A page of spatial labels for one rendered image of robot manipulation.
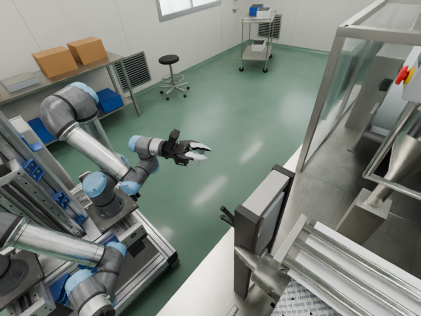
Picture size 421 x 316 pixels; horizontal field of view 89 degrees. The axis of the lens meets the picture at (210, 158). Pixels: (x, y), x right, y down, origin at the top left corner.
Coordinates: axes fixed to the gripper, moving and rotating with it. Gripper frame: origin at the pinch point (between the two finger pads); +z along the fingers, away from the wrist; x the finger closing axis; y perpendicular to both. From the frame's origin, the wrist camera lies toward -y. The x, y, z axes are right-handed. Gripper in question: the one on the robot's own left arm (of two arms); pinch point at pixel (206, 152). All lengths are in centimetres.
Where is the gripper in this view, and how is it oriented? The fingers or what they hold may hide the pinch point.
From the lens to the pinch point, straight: 84.2
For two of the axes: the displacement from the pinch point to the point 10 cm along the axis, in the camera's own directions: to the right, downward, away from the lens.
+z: 9.5, 1.7, -2.7
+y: 1.1, 6.2, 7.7
